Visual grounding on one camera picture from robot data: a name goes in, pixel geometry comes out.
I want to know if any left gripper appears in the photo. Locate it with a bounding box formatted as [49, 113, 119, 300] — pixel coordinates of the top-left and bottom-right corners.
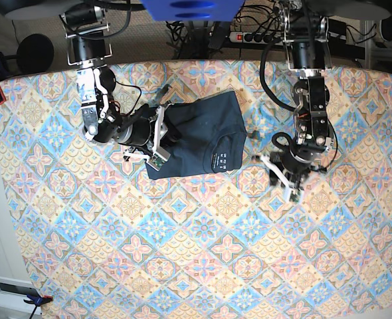
[269, 146, 315, 186]

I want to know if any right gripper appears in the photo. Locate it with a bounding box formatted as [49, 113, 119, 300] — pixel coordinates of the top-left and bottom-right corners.
[118, 114, 182, 147]

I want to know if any dark navy t-shirt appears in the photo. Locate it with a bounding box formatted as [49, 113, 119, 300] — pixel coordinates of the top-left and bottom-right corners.
[146, 91, 247, 180]

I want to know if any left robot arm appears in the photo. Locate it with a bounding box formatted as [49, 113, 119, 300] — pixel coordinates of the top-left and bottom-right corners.
[259, 1, 336, 189]

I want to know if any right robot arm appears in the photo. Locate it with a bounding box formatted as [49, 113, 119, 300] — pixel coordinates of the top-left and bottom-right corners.
[59, 1, 181, 152]

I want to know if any white power strip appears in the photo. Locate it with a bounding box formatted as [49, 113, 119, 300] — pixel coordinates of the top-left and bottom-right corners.
[224, 31, 272, 49]

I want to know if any patterned tile tablecloth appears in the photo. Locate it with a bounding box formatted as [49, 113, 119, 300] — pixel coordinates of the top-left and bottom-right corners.
[0, 61, 392, 318]

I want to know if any blue orange clamp bottom left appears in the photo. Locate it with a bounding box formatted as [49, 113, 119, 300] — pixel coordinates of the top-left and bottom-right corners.
[0, 291, 53, 316]

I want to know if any white floor vent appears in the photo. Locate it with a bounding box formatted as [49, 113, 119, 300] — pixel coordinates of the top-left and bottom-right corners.
[0, 276, 39, 314]

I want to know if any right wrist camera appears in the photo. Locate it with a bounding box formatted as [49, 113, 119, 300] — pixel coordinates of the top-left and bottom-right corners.
[146, 152, 170, 171]

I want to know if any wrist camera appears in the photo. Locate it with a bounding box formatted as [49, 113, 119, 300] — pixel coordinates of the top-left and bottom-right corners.
[146, 152, 170, 171]
[283, 187, 304, 203]

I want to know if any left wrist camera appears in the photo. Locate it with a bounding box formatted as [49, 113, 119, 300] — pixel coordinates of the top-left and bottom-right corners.
[283, 187, 304, 203]

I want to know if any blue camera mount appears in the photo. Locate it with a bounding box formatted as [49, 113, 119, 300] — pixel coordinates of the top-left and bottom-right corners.
[141, 0, 244, 21]

